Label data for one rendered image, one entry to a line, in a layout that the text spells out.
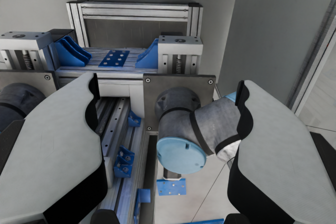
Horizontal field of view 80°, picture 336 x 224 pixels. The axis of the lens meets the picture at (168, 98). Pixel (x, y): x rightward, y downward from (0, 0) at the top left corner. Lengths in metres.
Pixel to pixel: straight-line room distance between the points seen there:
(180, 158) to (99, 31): 1.17
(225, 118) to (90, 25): 1.21
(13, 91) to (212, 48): 1.36
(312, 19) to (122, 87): 0.66
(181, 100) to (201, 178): 2.19
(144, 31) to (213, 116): 1.05
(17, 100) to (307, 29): 0.92
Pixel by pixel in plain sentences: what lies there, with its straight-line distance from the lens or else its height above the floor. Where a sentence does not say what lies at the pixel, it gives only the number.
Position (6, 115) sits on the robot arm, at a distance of 0.68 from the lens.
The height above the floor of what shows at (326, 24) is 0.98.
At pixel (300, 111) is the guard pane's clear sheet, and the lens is 0.83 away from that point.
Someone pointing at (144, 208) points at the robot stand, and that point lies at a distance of 0.87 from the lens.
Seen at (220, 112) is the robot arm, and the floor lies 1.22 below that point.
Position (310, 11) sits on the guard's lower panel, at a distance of 0.85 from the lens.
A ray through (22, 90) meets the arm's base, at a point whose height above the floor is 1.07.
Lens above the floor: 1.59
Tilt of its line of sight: 58 degrees down
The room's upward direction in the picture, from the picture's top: 179 degrees counter-clockwise
